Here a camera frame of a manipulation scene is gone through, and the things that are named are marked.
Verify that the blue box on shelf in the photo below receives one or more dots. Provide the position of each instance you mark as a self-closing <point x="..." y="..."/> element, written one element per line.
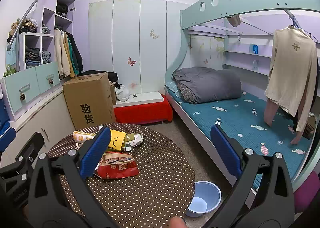
<point x="255" y="49"/>

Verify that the blue plastic basin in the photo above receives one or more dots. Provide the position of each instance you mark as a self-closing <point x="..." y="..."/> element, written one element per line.
<point x="207" y="197"/>

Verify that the purple stool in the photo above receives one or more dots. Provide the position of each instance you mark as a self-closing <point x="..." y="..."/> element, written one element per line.
<point x="306" y="192"/>

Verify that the hanging clothes row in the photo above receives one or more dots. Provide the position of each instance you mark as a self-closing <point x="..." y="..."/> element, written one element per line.
<point x="68" y="57"/>

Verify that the red covered bench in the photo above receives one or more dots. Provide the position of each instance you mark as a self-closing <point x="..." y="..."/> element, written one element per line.
<point x="145" y="113"/>

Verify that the white wardrobe doors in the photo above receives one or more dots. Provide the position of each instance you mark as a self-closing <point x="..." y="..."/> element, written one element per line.
<point x="137" y="39"/>

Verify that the grey folded quilt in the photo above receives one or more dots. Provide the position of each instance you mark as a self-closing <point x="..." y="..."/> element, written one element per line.
<point x="202" y="84"/>

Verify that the yellow paper box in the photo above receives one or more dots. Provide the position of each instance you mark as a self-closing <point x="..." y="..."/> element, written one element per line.
<point x="117" y="139"/>

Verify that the orange white plastic bag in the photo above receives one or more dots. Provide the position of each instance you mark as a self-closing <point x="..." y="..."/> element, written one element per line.
<point x="81" y="137"/>

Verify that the low grey cabinet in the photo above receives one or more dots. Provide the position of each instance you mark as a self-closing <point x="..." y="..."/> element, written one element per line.
<point x="50" y="117"/>

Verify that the blue shopping bag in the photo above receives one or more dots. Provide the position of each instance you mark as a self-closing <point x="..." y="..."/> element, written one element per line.
<point x="8" y="134"/>

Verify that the large cardboard box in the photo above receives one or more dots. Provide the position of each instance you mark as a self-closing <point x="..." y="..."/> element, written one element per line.
<point x="89" y="100"/>

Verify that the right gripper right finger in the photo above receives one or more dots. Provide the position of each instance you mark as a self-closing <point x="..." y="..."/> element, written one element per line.
<point x="262" y="195"/>

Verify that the white medicine box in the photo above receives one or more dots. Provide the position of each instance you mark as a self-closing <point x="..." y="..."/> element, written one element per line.
<point x="133" y="140"/>

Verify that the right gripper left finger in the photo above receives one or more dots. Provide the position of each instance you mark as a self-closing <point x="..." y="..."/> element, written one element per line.
<point x="47" y="201"/>

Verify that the teal candy print mattress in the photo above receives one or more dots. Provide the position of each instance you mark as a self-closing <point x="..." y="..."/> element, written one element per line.
<point x="242" y="119"/>

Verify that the beige hanging sweater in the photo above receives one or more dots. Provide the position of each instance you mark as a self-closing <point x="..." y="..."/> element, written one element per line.
<point x="293" y="73"/>

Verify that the right hand thumb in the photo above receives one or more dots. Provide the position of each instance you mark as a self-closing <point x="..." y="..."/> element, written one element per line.
<point x="177" y="222"/>

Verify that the red snack bag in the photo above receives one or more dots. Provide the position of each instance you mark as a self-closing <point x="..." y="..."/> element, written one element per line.
<point x="113" y="165"/>

